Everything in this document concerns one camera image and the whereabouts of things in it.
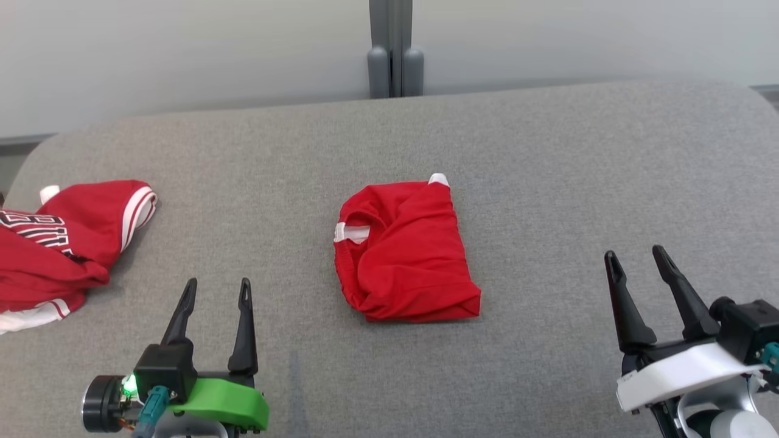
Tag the grey vertical partition frame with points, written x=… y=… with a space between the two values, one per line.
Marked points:
x=391 y=30

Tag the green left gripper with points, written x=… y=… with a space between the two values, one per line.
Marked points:
x=225 y=401

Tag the grey rounded post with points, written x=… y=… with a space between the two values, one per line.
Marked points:
x=378 y=73
x=412 y=72

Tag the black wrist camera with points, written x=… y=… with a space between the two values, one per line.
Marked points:
x=165 y=371
x=748 y=328

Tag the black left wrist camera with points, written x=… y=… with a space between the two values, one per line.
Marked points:
x=165 y=371

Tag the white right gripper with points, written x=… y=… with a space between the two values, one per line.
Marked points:
x=675 y=374

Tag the grey wall baseboard strip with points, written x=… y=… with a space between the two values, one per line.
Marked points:
x=768 y=91
x=24 y=140

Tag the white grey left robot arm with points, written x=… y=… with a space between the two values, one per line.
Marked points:
x=195 y=429

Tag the red shorts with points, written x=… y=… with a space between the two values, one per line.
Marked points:
x=408 y=255

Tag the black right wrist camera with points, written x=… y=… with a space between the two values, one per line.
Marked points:
x=748 y=328

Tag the red white basketball jersey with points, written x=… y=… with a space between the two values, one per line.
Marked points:
x=79 y=243

